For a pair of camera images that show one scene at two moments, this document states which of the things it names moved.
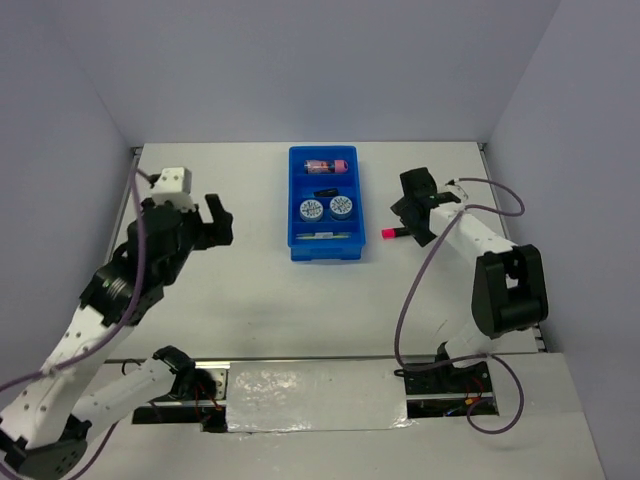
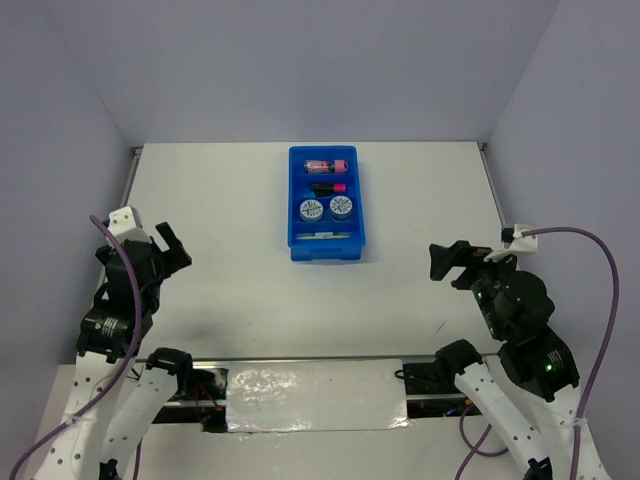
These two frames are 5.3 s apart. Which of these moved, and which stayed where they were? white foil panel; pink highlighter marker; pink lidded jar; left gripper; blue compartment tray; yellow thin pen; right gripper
Moved: pink highlighter marker; right gripper; left gripper
Stayed: blue compartment tray; pink lidded jar; white foil panel; yellow thin pen
